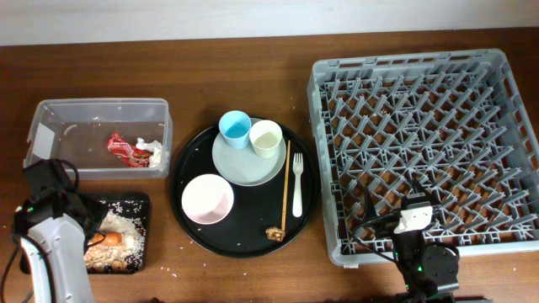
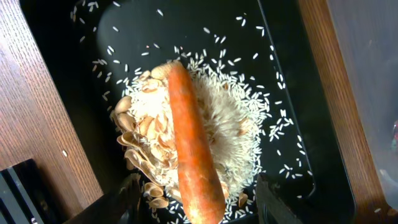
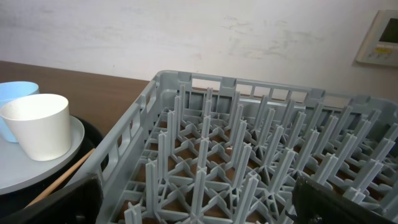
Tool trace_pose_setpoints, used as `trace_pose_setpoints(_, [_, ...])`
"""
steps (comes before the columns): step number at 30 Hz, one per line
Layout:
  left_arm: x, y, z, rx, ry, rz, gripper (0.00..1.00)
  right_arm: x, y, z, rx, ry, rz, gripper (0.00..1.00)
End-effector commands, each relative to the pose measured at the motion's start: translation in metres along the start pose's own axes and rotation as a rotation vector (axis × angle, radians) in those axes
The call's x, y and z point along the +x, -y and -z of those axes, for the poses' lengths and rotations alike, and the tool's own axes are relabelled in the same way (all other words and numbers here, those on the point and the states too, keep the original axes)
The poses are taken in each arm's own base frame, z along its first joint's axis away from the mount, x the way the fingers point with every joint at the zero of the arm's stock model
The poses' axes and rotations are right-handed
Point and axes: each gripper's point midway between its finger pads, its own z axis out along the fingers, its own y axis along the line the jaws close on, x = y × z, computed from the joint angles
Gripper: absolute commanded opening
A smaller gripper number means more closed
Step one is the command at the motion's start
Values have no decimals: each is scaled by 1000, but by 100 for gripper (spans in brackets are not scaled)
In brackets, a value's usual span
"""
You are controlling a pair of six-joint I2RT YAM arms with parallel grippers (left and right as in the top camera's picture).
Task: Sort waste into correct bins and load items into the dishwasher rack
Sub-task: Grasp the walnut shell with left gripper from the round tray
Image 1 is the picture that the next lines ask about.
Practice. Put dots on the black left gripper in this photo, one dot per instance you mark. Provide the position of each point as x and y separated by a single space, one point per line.
95 207

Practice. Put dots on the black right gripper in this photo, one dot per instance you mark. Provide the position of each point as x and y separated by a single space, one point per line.
370 210

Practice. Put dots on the orange carrot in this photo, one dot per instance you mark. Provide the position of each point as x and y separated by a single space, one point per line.
106 238

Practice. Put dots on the red snack wrapper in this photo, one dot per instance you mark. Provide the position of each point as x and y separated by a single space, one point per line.
127 153

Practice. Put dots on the rice and peanut shells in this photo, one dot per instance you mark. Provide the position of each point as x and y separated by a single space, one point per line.
127 258

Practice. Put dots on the white tissue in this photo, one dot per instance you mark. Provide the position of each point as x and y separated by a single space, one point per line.
154 147

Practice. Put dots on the brown mushroom piece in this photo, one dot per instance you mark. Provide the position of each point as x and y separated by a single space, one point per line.
275 234

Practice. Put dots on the pink bowl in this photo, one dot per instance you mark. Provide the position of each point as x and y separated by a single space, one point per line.
207 199

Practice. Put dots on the light blue cup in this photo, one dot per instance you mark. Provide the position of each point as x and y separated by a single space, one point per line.
235 126

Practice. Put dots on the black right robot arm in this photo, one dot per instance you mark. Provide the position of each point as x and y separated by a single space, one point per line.
429 269

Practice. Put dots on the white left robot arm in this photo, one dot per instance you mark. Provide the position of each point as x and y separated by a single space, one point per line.
53 227

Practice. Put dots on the clear plastic waste bin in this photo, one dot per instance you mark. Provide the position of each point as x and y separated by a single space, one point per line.
78 129

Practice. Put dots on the grey dishwasher rack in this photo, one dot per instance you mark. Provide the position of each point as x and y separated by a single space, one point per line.
454 121

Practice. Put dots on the black rectangular tray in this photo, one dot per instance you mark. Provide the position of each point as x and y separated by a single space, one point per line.
103 199

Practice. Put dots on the white plastic fork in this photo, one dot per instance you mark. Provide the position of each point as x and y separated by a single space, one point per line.
297 196

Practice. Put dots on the wooden chopstick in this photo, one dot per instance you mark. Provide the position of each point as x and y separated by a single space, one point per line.
285 190

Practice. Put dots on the cream white cup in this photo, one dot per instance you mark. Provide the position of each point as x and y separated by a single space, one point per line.
265 137

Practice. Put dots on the round black serving tray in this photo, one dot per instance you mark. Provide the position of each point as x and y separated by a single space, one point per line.
255 209

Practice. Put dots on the grey round plate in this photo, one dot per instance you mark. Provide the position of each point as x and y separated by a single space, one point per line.
242 166

